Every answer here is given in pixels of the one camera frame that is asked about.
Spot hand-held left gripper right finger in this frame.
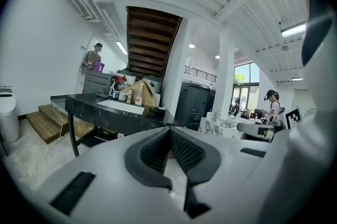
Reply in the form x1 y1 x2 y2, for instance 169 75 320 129
170 126 222 219

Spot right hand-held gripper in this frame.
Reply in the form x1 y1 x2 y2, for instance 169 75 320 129
236 106 303 143

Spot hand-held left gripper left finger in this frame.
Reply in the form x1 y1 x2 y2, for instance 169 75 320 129
123 126 173 191

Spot pink label spray bottle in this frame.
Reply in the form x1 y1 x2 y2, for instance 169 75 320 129
134 83 145 106

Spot wooden triangular stand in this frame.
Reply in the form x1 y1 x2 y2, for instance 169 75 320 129
119 77 159 108

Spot white marble counter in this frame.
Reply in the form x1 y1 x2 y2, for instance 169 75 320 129
198 110 247 140

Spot large glass window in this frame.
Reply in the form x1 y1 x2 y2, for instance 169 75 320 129
232 62 261 114

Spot black cabinet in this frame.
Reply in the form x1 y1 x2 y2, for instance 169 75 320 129
174 81 217 131

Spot black marble-top table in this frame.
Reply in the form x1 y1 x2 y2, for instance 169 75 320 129
50 93 181 158

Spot white paper sheet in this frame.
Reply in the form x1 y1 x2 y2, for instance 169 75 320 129
97 99 146 115

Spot white square column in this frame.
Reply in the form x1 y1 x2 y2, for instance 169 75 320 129
211 30 235 119

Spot black balcony railing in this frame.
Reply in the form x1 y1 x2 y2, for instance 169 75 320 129
184 65 218 84

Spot grey metal box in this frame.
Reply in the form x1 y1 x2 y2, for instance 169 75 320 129
82 70 114 96

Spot long ceiling tube light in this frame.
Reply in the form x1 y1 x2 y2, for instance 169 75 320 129
280 21 308 38
115 41 128 55

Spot wooden floor steps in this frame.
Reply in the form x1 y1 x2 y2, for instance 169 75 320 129
25 103 94 145

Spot brown wooden staircase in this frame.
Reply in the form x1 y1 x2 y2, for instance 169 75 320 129
125 6 184 79

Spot white trash bin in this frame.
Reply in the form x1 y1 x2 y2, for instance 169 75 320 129
0 85 21 143

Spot white floor cable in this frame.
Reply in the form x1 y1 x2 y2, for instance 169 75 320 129
44 101 70 165

